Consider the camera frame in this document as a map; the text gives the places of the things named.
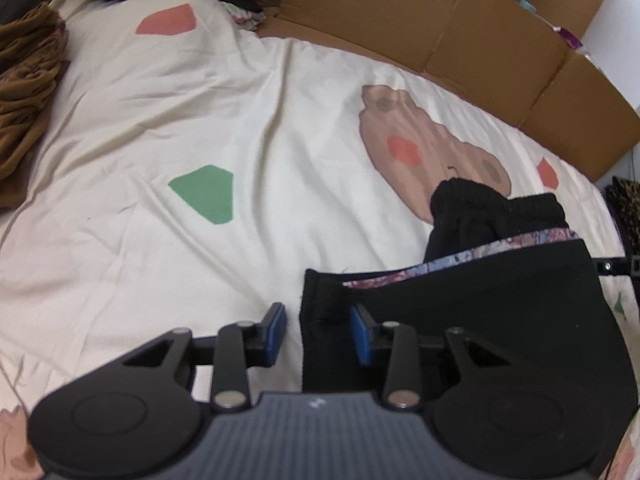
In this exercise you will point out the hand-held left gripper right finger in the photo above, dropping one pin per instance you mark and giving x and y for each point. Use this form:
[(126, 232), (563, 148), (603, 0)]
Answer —
[(360, 335)]

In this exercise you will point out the brown crumpled cloth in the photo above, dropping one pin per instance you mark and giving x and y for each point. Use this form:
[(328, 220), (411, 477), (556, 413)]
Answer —
[(25, 100)]

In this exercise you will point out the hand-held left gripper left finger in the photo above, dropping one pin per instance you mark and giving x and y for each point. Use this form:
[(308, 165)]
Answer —
[(274, 332)]

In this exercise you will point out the floral patterned cloth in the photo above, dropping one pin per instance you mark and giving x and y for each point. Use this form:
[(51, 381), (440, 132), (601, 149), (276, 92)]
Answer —
[(245, 16)]

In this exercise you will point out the cream printed bedsheet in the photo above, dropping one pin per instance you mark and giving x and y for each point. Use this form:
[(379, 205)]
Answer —
[(200, 110)]

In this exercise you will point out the large brown cardboard sheet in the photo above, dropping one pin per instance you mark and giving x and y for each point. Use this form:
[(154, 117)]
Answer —
[(400, 5)]

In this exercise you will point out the black pants with printed lining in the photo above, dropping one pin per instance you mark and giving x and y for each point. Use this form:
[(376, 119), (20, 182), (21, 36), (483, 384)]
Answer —
[(500, 300)]

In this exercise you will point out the leopard print cloth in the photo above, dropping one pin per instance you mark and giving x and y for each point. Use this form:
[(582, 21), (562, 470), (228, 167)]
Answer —
[(625, 205)]

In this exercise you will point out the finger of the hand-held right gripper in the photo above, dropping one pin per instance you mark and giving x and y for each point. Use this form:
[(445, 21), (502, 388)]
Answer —
[(615, 266)]

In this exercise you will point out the purple and white packet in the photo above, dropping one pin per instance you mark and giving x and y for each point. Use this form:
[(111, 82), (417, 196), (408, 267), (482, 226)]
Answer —
[(571, 36)]

